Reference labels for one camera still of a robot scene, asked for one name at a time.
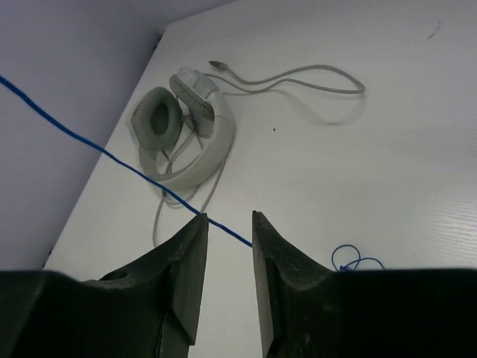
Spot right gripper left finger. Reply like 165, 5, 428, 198
101, 213, 208, 345

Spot grey headphone cable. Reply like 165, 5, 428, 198
152, 60, 367, 247

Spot grey white headphones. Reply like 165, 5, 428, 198
128, 67, 236, 190

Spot blue headphone cable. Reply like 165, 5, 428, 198
0, 75, 387, 272

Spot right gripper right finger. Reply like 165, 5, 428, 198
252, 211, 335, 357

